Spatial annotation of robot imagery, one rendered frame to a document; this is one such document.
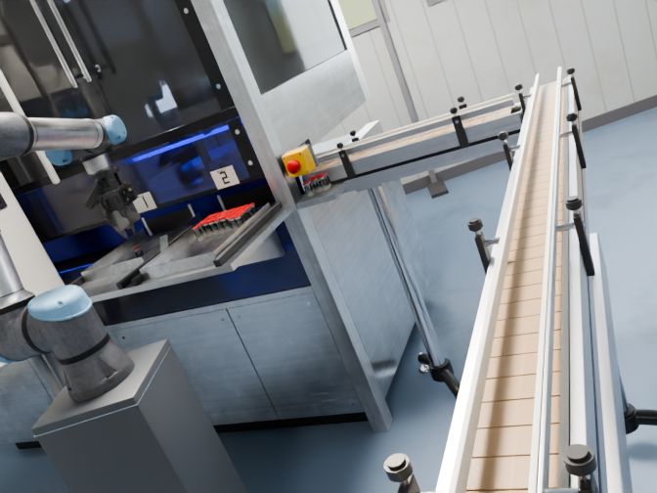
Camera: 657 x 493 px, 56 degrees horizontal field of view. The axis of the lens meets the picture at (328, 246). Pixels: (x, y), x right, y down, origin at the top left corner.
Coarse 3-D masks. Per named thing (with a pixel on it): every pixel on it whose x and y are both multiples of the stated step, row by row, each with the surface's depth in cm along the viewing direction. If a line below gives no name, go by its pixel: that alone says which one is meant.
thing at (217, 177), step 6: (222, 168) 191; (228, 168) 190; (216, 174) 192; (222, 174) 192; (228, 174) 191; (234, 174) 190; (216, 180) 193; (222, 180) 193; (228, 180) 192; (234, 180) 191; (216, 186) 194; (222, 186) 194; (228, 186) 193
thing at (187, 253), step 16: (192, 240) 191; (208, 240) 185; (224, 240) 178; (160, 256) 178; (176, 256) 181; (192, 256) 161; (208, 256) 159; (144, 272) 170; (160, 272) 167; (176, 272) 165
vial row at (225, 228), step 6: (228, 216) 183; (204, 222) 188; (210, 222) 186; (216, 222) 185; (222, 222) 184; (228, 222) 183; (204, 228) 187; (210, 228) 187; (216, 228) 187; (222, 228) 186; (228, 228) 185; (204, 234) 189; (210, 234) 188; (216, 234) 187
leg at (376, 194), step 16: (368, 192) 195; (384, 208) 195; (384, 224) 197; (400, 240) 200; (400, 256) 201; (400, 272) 203; (416, 288) 205; (416, 304) 206; (416, 320) 209; (432, 336) 211; (432, 352) 212
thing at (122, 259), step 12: (180, 228) 201; (132, 240) 216; (144, 240) 221; (156, 240) 213; (168, 240) 195; (120, 252) 210; (132, 252) 208; (144, 252) 202; (96, 264) 200; (108, 264) 204; (120, 264) 187; (132, 264) 185; (84, 276) 194; (96, 276) 192; (108, 276) 191
